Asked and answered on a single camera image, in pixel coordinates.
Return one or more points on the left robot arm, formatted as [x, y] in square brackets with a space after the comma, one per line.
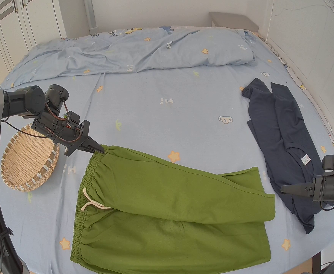
[21, 101]

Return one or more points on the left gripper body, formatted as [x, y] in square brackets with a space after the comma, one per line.
[75, 140]

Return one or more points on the grey bedside table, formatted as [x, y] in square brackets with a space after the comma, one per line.
[232, 20]

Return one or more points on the white wardrobe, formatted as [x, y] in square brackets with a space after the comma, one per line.
[27, 16]

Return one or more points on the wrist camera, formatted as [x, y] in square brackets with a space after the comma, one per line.
[329, 164]
[73, 118]

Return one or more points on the dark blue T-shirt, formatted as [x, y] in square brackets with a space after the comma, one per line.
[278, 124]

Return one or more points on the round woven basket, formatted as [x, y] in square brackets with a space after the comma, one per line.
[27, 167]

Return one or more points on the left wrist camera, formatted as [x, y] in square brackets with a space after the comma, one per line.
[73, 118]

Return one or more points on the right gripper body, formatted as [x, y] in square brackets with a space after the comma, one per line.
[326, 188]

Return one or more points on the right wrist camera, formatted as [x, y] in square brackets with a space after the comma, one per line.
[329, 164]

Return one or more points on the green shorts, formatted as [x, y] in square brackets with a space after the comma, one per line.
[155, 210]

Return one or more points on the bed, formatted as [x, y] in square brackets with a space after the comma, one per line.
[184, 110]

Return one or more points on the pale blue quilt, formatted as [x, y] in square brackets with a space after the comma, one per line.
[127, 53]

